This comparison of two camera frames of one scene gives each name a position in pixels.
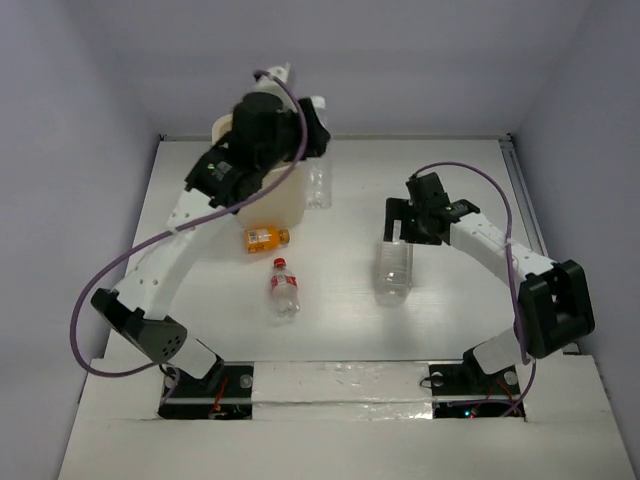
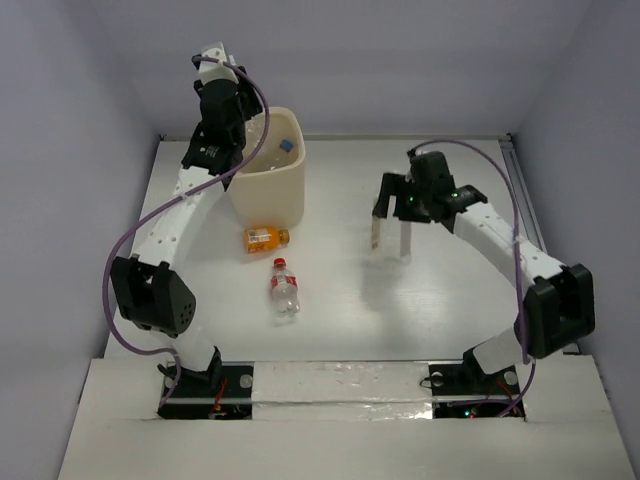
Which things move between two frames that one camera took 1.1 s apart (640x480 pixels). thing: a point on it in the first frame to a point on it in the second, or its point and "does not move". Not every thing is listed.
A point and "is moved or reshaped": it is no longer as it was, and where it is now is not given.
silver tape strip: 290,391 does not move
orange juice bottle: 265,240 does not move
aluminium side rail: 520,181 does not move
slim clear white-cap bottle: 319,169 is moved or reshaped
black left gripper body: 310,134 to 248,107
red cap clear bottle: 284,287 does not move
